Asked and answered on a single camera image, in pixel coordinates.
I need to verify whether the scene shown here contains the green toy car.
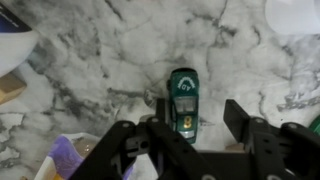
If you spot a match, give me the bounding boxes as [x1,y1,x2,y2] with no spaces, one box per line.
[166,67,201,145]

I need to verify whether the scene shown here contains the purple snack packet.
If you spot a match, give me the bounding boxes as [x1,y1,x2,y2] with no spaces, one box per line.
[33,133,135,180]

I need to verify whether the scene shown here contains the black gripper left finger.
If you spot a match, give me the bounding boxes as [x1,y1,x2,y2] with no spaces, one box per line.
[67,97,215,180]

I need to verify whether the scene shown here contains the long wooden block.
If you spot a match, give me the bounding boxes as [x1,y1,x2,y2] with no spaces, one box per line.
[0,72,28,105]

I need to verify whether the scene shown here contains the white bottle blue cap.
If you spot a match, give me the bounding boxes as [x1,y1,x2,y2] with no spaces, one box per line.
[0,3,41,79]

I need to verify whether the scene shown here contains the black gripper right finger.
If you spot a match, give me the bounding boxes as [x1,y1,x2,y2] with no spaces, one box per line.
[222,98,320,180]

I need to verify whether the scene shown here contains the clear plastic cup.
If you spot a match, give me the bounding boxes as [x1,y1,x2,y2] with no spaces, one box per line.
[264,0,320,36]

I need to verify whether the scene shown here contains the small wooden block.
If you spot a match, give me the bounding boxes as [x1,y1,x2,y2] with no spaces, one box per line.
[224,142,247,154]

